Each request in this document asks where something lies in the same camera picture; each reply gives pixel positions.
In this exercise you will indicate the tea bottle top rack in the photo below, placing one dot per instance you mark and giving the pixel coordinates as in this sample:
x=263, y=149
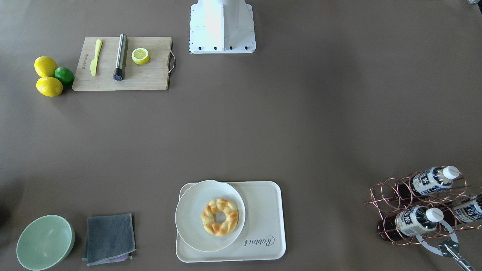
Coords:
x=427, y=183

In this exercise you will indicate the tea bottle rack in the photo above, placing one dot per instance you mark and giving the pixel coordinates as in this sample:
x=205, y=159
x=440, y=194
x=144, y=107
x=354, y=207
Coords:
x=465, y=211
x=427, y=183
x=408, y=223

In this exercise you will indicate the cream serving tray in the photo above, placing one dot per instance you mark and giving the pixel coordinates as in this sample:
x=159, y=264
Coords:
x=263, y=233

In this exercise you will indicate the tea bottle front rack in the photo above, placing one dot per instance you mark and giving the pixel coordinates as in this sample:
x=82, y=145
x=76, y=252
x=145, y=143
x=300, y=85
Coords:
x=408, y=223

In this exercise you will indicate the white round plate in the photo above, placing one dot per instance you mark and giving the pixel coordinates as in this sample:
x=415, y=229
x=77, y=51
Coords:
x=188, y=215

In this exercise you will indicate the bamboo cutting board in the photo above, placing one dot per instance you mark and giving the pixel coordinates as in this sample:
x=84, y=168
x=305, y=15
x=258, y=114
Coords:
x=150, y=76

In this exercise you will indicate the half lemon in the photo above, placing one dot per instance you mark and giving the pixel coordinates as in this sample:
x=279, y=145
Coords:
x=140, y=56

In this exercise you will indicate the stainless steel muddler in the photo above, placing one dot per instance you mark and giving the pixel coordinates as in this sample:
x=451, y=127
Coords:
x=118, y=74

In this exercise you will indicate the yellow plastic knife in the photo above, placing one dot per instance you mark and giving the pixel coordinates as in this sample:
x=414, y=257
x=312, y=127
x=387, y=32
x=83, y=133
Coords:
x=94, y=62

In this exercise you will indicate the grey folded cloth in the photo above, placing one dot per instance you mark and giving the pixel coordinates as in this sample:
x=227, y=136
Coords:
x=109, y=239

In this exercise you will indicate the green lime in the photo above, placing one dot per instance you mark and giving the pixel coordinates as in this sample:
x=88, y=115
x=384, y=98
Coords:
x=64, y=75

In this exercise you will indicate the lower whole yellow lemon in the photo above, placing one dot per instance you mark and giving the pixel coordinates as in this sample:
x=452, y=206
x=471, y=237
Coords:
x=49, y=86

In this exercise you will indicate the whole yellow lemon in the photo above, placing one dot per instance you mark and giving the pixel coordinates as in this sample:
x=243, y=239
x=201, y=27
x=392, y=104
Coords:
x=45, y=66
x=49, y=86

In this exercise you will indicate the upper whole yellow lemon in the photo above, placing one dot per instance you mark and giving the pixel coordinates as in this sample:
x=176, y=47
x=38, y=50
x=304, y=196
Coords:
x=45, y=66

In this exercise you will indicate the mint green bowl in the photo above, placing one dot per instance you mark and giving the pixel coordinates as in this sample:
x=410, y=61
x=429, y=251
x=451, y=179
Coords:
x=45, y=242

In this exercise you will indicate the braided ring donut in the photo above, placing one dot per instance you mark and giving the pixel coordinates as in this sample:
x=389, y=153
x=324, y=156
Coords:
x=220, y=217

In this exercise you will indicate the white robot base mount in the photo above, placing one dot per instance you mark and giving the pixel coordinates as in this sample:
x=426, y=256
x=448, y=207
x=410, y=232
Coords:
x=222, y=27

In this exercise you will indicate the copper wire bottle rack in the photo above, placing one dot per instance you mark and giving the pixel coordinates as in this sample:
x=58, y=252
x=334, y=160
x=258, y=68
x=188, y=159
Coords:
x=393, y=196

